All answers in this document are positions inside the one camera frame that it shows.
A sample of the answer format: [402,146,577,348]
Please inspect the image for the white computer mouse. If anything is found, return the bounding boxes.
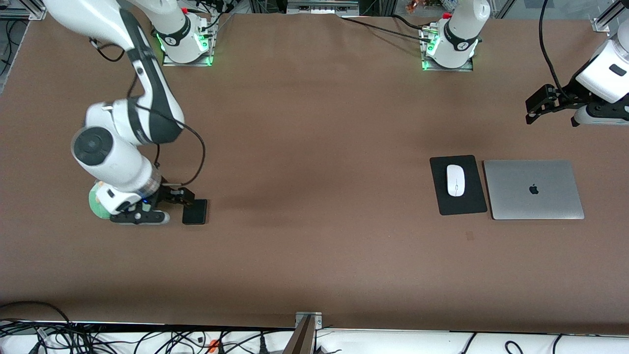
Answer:
[446,164,466,197]

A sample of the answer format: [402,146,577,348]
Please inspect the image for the black mouse pad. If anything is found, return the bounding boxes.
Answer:
[429,155,488,216]

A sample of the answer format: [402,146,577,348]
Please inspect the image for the green dinosaur plush toy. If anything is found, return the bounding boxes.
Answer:
[88,180,113,220]

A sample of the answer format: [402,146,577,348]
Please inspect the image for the silver laptop with apple logo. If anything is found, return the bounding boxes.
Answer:
[483,159,585,220]

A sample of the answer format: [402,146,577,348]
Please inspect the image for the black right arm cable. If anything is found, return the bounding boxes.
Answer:
[125,84,206,188]

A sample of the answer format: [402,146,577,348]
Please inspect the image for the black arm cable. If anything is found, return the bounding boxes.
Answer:
[125,84,206,188]
[539,0,573,96]

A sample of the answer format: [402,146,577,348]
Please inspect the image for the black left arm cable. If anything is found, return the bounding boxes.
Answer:
[539,0,573,96]

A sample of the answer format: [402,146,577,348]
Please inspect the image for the aluminium frame profile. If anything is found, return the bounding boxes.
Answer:
[592,0,629,33]
[0,0,46,21]

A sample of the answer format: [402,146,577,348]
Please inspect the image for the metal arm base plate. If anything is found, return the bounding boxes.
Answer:
[162,52,215,67]
[422,57,474,73]

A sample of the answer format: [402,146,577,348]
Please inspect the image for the thick black looped cable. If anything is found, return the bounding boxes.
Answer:
[0,301,74,340]

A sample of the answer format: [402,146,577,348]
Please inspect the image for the black cable across table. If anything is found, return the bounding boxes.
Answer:
[339,16,435,45]

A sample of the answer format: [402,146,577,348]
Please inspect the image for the metal bracket post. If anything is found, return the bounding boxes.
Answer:
[294,311,323,354]

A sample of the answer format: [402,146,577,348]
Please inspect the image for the metal table edge bracket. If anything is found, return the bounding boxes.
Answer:
[286,0,360,15]

